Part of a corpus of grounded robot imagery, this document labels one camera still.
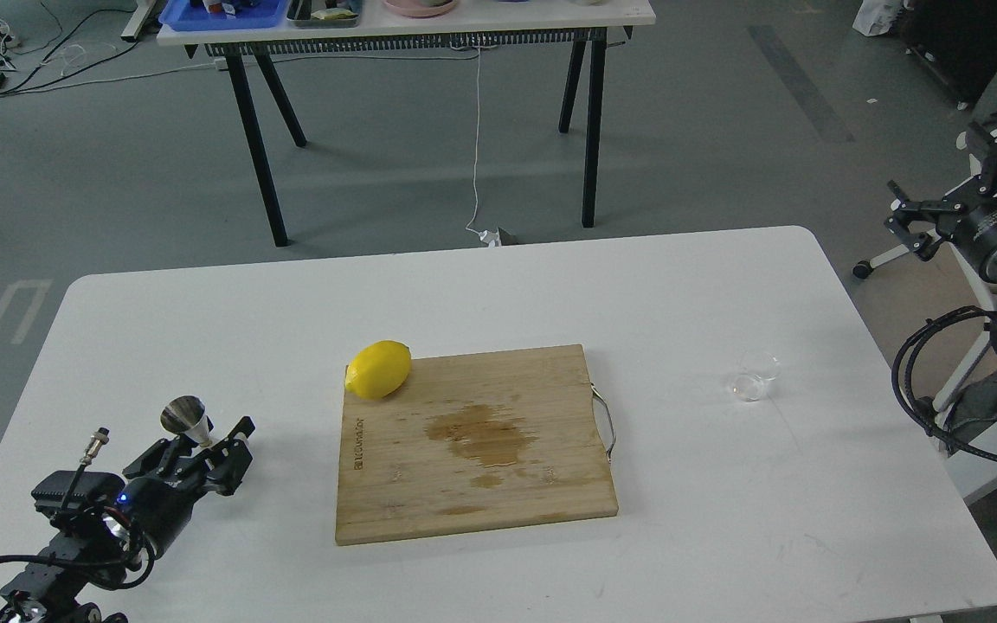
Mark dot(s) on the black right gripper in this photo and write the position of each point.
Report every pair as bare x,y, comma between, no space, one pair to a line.
923,226

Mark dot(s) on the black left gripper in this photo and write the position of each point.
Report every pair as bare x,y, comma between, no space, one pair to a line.
160,506

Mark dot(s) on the steel double jigger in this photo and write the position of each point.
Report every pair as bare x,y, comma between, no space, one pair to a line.
186,415

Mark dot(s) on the small clear glass cup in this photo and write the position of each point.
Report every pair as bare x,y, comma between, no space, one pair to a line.
756,372

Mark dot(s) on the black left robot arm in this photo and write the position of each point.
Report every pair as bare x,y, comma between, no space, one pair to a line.
111,530

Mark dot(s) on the white plastic bag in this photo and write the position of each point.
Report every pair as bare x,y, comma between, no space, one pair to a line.
875,18

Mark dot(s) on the yellow lemon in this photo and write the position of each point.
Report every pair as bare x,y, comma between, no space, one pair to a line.
379,370

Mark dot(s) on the bamboo cutting board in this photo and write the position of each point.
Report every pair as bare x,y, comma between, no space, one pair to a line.
474,442

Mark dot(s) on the white background table black legs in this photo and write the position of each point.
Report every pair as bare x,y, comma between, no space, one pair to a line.
460,24

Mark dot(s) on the blue plastic tray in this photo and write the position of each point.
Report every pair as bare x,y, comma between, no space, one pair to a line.
201,16

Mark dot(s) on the dark tray with items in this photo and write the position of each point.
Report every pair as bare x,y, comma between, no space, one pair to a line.
324,14

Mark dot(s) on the pink plate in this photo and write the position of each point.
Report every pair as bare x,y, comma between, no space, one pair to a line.
420,9

